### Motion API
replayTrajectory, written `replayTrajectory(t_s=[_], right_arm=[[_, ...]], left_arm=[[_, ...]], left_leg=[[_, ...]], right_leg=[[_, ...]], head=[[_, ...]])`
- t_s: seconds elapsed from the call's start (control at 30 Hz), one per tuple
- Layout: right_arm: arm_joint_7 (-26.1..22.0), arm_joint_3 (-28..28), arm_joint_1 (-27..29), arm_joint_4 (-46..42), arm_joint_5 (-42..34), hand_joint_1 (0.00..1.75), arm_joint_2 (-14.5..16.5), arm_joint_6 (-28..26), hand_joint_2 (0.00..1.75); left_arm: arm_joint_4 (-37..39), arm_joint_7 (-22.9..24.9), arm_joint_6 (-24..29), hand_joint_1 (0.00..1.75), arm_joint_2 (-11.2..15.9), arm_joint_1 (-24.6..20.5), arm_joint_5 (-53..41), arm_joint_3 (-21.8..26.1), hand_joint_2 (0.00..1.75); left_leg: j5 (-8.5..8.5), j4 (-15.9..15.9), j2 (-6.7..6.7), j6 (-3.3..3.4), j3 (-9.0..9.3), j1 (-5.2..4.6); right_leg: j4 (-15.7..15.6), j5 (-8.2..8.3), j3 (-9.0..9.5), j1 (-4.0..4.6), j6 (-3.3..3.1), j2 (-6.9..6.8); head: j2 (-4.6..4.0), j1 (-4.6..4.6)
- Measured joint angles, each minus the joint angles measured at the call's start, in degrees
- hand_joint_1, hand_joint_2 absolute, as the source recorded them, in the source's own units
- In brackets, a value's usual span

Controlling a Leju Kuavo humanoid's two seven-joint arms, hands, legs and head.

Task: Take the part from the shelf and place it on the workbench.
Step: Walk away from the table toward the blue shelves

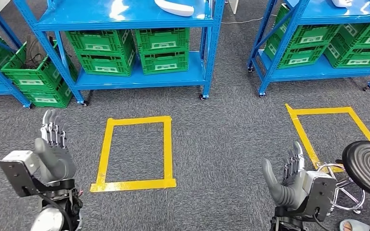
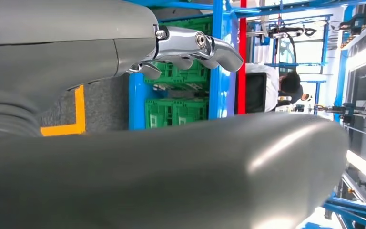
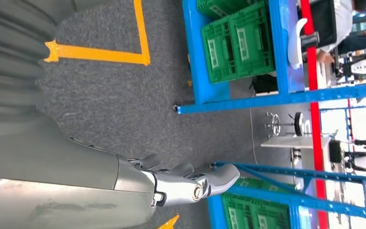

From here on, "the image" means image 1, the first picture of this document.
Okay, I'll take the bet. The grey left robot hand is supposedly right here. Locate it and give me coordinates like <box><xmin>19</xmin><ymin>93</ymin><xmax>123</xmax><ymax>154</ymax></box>
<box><xmin>33</xmin><ymin>109</ymin><xmax>77</xmax><ymax>186</ymax></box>

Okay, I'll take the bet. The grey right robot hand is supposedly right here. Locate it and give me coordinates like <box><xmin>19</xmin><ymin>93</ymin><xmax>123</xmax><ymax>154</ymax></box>
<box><xmin>262</xmin><ymin>141</ymin><xmax>308</xmax><ymax>209</ymax></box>

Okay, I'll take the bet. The white plastic panel part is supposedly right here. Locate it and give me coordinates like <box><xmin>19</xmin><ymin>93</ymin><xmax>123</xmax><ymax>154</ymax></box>
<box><xmin>154</xmin><ymin>0</ymin><xmax>195</xmax><ymax>17</ymax></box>

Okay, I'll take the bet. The yellow floor tape square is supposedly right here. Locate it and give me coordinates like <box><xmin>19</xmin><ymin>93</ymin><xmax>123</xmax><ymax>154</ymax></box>
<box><xmin>285</xmin><ymin>103</ymin><xmax>370</xmax><ymax>173</ymax></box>
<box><xmin>90</xmin><ymin>115</ymin><xmax>177</xmax><ymax>193</ymax></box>

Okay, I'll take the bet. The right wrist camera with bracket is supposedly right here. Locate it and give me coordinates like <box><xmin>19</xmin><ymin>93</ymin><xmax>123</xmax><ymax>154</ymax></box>
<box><xmin>301</xmin><ymin>170</ymin><xmax>338</xmax><ymax>222</ymax></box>

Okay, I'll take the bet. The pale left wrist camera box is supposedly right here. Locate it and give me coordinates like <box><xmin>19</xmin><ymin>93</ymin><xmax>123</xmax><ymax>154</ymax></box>
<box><xmin>0</xmin><ymin>150</ymin><xmax>42</xmax><ymax>198</ymax></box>

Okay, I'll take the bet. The black left wrist camera cable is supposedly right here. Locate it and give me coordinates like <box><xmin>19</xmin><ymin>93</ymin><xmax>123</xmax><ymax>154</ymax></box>
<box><xmin>40</xmin><ymin>192</ymin><xmax>74</xmax><ymax>231</ymax></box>

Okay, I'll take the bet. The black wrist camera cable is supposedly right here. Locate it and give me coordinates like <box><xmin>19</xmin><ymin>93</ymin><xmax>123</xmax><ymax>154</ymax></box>
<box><xmin>312</xmin><ymin>212</ymin><xmax>332</xmax><ymax>231</ymax></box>
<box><xmin>40</xmin><ymin>192</ymin><xmax>74</xmax><ymax>231</ymax></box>

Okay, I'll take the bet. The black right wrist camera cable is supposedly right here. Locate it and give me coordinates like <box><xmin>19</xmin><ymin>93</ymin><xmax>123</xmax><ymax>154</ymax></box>
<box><xmin>312</xmin><ymin>212</ymin><xmax>332</xmax><ymax>231</ymax></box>

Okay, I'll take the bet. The black cables bundle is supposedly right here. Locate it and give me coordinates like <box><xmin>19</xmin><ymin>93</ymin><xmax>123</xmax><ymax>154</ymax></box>
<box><xmin>25</xmin><ymin>34</ymin><xmax>47</xmax><ymax>69</ymax></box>

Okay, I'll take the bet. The white floor cable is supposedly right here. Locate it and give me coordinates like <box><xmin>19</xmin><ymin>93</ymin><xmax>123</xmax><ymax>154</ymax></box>
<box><xmin>221</xmin><ymin>13</ymin><xmax>278</xmax><ymax>25</ymax></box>

